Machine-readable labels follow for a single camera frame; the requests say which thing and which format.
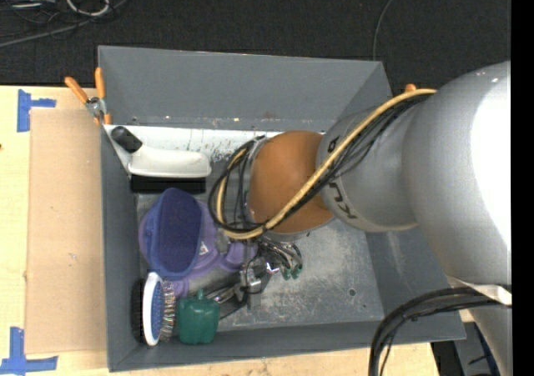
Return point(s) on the blue and white hairbrush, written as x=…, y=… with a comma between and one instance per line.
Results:
x=152, y=309

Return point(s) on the purple soft toy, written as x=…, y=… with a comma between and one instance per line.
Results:
x=221, y=257

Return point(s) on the brown cardboard board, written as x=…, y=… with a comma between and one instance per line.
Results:
x=62, y=232

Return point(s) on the grey metal bin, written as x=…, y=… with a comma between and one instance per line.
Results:
x=317, y=86

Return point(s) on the green toy bell pepper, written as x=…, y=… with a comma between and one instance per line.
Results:
x=198, y=320

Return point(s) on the blue plastic cup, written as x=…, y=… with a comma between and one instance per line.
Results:
x=177, y=232

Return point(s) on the shiny iridescent ribbed disc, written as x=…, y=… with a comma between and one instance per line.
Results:
x=169, y=312

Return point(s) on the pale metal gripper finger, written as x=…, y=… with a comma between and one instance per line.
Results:
x=225, y=286
x=232, y=304

